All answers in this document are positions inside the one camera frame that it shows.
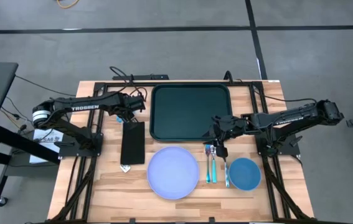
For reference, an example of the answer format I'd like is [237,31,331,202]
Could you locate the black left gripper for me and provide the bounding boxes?
[113,93,148,124]

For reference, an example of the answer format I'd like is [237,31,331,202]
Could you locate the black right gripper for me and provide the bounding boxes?
[207,114,248,162]

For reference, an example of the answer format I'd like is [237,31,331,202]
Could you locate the silver spoon teal handle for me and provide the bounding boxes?
[210,145,218,184]

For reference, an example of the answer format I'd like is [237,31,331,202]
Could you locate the iridescent fork teal handle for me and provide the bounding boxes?
[205,144,211,184]

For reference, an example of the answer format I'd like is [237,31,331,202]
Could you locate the black cloth napkin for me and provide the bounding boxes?
[120,121,146,166]

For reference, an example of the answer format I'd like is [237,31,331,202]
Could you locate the white knife patterned blue handle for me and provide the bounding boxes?
[223,157,231,189]

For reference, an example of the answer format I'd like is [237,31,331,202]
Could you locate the blue bowl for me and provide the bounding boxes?
[228,157,262,192]

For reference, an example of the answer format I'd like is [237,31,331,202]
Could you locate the dark green serving tray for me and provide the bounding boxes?
[149,83,233,142]

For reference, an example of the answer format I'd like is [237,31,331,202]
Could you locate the lavender round plate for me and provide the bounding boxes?
[146,146,200,200]

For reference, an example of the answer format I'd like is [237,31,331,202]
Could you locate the black power strip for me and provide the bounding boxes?
[112,73,170,81]

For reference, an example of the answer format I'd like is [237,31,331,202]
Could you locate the printed white paper sheet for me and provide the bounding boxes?
[29,128,64,164]

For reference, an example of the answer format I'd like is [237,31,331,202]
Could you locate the black metal table frame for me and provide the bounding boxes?
[47,80,316,224]

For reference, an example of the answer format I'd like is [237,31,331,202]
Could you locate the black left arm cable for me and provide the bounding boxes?
[109,65,148,102]

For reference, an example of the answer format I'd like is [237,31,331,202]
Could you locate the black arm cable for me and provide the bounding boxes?
[252,86,318,105]
[109,65,148,102]

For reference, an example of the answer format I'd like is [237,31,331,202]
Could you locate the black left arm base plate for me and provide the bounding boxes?
[58,133,104,157]

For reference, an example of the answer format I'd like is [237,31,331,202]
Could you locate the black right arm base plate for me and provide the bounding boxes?
[255,131,301,156]

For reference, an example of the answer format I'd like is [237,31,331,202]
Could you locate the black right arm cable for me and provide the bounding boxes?
[252,86,318,105]

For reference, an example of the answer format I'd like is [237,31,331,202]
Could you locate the thin black floor cable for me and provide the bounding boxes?
[14,75,77,97]

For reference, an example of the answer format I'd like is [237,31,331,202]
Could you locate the yellow cable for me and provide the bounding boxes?
[56,0,80,9]

